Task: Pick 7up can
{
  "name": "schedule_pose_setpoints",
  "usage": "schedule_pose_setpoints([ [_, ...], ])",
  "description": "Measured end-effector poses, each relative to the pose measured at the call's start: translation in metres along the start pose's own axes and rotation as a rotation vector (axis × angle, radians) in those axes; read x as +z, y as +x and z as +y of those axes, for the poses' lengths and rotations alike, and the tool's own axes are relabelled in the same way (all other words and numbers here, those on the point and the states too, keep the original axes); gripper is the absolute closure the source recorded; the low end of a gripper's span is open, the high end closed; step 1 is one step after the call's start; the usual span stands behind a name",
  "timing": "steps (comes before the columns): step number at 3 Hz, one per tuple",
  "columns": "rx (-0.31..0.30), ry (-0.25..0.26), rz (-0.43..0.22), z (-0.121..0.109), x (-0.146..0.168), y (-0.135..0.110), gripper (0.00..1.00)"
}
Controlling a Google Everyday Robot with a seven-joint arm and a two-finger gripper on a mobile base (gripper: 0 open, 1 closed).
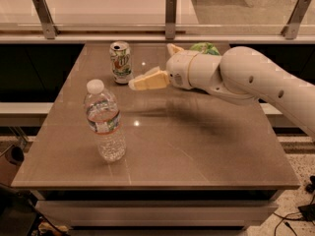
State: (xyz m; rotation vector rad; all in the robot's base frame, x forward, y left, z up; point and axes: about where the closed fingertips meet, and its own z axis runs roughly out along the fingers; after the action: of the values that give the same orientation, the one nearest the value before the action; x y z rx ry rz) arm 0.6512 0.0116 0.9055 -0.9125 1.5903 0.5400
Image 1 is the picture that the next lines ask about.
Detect dark round object left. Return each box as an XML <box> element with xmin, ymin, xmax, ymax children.
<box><xmin>5</xmin><ymin>146</ymin><xmax>25</xmax><ymax>165</ymax></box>

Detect clear plastic water bottle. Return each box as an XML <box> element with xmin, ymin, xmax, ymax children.
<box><xmin>84</xmin><ymin>79</ymin><xmax>127</xmax><ymax>163</ymax></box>

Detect green chip bag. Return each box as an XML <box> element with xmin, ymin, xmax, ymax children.
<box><xmin>190</xmin><ymin>42</ymin><xmax>221</xmax><ymax>56</ymax></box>

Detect brown table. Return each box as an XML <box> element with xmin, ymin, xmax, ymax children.
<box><xmin>13</xmin><ymin>43</ymin><xmax>299</xmax><ymax>228</ymax></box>

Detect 7up soda can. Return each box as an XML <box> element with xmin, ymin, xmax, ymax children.
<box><xmin>109</xmin><ymin>41</ymin><xmax>133</xmax><ymax>85</ymax></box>

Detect right metal railing bracket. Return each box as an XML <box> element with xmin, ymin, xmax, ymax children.
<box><xmin>281</xmin><ymin>0</ymin><xmax>312</xmax><ymax>39</ymax></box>

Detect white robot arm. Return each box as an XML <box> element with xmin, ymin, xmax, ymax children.
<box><xmin>129</xmin><ymin>44</ymin><xmax>315</xmax><ymax>138</ymax></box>

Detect black power adapter with cable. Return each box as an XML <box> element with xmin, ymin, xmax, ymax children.
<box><xmin>274</xmin><ymin>175</ymin><xmax>315</xmax><ymax>236</ymax></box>

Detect metal railing bracket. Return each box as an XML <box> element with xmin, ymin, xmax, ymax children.
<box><xmin>165</xmin><ymin>0</ymin><xmax>177</xmax><ymax>39</ymax></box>
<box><xmin>32</xmin><ymin>0</ymin><xmax>58</xmax><ymax>39</ymax></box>
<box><xmin>281</xmin><ymin>0</ymin><xmax>312</xmax><ymax>39</ymax></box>

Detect middle metal railing bracket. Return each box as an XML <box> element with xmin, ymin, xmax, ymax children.
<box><xmin>165</xmin><ymin>0</ymin><xmax>177</xmax><ymax>39</ymax></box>

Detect left metal railing bracket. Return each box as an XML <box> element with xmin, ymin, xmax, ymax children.
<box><xmin>32</xmin><ymin>0</ymin><xmax>58</xmax><ymax>39</ymax></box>

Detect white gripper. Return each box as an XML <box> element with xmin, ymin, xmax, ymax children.
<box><xmin>128</xmin><ymin>43</ymin><xmax>199</xmax><ymax>90</ymax></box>

